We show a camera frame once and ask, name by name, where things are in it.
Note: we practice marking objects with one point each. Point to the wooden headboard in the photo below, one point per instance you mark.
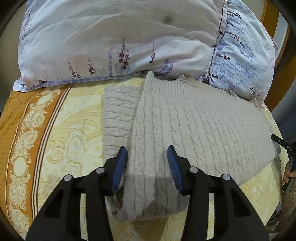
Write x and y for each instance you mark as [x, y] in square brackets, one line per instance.
[281, 76]

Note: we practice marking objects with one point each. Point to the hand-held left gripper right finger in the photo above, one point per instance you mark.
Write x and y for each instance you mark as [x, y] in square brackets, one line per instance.
[174, 166]

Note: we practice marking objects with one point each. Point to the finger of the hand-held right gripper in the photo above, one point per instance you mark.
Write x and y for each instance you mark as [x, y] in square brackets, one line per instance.
[277, 139]

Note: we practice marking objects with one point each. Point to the blue floral tree-print pillow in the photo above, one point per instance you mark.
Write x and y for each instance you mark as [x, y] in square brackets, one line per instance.
[242, 58]

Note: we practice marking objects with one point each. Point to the pink floral pillow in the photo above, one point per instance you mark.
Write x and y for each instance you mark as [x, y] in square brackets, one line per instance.
[104, 34]

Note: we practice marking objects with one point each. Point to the person's right hand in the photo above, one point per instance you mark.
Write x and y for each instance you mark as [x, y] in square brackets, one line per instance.
[286, 176]

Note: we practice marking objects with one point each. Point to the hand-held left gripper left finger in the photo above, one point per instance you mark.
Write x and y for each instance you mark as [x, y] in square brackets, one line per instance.
[120, 166]

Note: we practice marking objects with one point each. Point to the yellow patterned bed sheet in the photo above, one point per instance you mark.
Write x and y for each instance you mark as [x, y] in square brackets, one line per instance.
[57, 139]

